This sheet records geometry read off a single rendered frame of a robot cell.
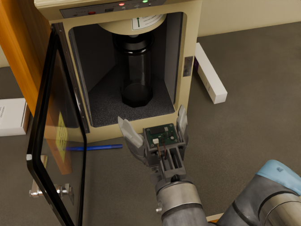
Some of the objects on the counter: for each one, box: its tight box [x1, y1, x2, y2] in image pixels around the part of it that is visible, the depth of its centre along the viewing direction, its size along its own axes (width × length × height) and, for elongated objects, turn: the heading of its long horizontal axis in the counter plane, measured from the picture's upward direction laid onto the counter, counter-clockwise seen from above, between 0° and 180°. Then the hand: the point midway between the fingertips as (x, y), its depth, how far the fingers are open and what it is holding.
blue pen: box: [86, 144, 123, 151], centre depth 101 cm, size 1×14×1 cm, turn 95°
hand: (150, 113), depth 75 cm, fingers open, 14 cm apart
